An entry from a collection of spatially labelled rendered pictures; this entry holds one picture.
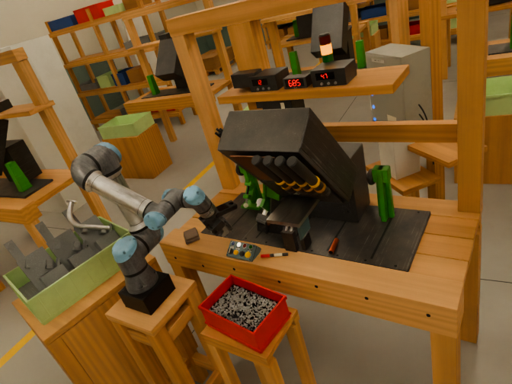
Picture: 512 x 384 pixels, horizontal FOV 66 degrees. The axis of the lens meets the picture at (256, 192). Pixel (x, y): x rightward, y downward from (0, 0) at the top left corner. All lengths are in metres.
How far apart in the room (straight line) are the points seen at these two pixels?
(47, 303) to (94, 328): 0.27
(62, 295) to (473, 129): 2.08
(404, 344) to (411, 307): 1.00
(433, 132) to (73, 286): 1.94
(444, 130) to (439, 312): 0.79
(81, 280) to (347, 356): 1.56
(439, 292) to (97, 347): 1.73
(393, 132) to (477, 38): 0.54
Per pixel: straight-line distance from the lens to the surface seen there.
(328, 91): 1.77
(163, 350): 1.95
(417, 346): 2.59
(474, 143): 1.85
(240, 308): 1.71
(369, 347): 2.59
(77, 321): 2.30
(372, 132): 2.02
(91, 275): 2.35
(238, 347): 1.68
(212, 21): 2.14
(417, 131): 1.96
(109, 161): 1.78
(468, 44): 1.71
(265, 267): 1.82
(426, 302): 1.58
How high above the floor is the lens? 2.05
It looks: 28 degrees down
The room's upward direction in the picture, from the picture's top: 16 degrees counter-clockwise
